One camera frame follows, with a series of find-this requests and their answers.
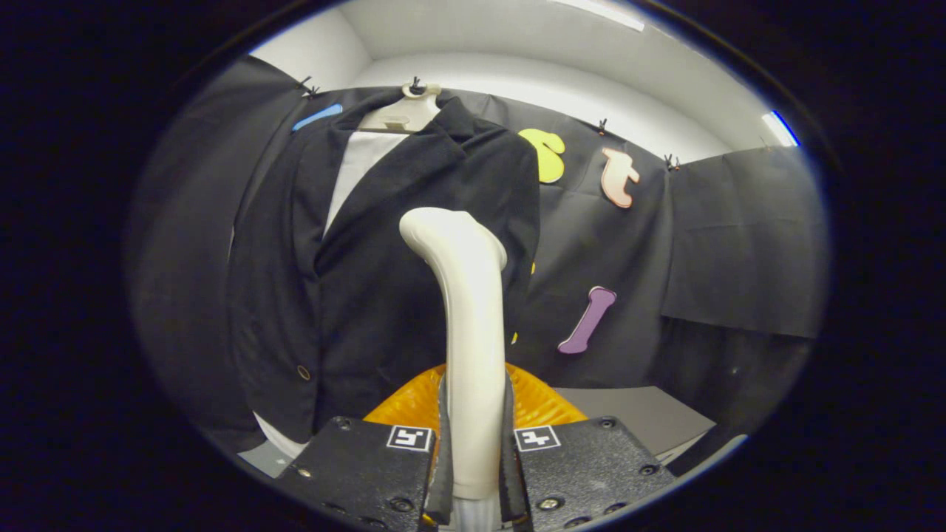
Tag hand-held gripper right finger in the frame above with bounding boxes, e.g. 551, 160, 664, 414
503, 362, 677, 529

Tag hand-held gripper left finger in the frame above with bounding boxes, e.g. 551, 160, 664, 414
277, 364, 453, 531

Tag black backdrop cloth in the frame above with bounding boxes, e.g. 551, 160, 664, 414
129, 55, 828, 474

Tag white garment steamer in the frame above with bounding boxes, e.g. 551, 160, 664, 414
399, 207, 508, 532

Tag white shirt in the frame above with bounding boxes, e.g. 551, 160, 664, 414
251, 132, 409, 459

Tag grey cabinet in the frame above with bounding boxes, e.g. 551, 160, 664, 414
554, 386, 716, 466

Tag black suit jacket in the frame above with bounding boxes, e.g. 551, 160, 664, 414
225, 92, 540, 444

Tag white clothes hanger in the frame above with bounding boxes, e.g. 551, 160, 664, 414
358, 81, 443, 135

